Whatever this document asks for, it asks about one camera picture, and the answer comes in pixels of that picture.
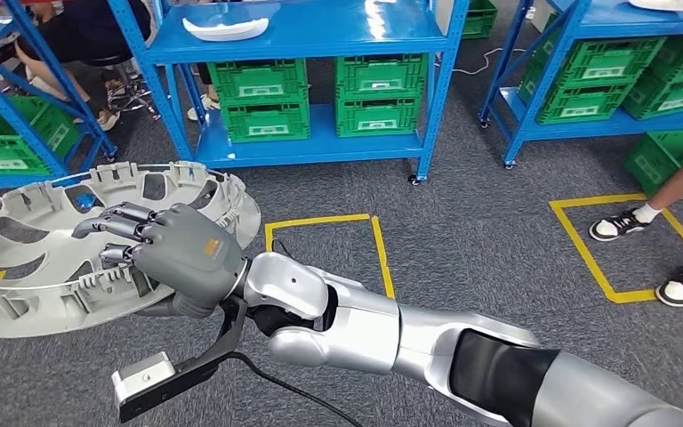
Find black camera cable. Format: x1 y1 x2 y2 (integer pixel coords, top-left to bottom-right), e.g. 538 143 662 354
222 352 367 427

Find yellow floor tape square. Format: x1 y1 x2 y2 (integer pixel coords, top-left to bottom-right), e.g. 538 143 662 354
263 213 396 300
549 193 683 304

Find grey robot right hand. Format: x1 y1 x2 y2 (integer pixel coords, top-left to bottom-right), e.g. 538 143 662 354
71 202 250 319

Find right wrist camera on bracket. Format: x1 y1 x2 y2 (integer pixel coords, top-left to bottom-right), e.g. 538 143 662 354
111 297 248 424

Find white plastic part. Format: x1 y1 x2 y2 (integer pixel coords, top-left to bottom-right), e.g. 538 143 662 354
182 16 270 43
629 0 683 12

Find white floor cable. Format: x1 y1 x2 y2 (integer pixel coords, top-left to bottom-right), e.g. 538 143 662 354
452 46 526 77

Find grey plastic hubcap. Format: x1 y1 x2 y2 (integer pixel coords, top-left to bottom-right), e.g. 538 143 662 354
0 160 262 340

